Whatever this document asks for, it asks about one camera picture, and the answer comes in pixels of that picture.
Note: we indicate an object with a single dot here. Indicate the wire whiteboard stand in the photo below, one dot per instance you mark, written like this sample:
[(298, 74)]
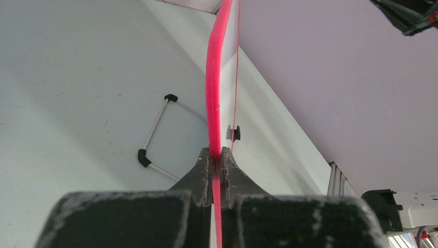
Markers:
[(142, 157)]

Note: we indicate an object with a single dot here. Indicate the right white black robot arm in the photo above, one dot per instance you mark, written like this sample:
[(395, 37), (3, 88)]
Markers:
[(398, 211)]

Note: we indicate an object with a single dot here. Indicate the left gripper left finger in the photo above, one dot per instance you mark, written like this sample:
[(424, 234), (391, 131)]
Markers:
[(177, 217)]

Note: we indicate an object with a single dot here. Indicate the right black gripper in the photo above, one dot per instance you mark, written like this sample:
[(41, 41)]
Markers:
[(411, 17)]

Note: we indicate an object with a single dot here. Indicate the pink framed whiteboard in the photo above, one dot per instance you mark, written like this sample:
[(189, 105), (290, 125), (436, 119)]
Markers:
[(221, 93)]

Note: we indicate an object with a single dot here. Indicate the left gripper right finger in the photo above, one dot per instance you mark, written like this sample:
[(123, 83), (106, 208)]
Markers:
[(251, 217)]

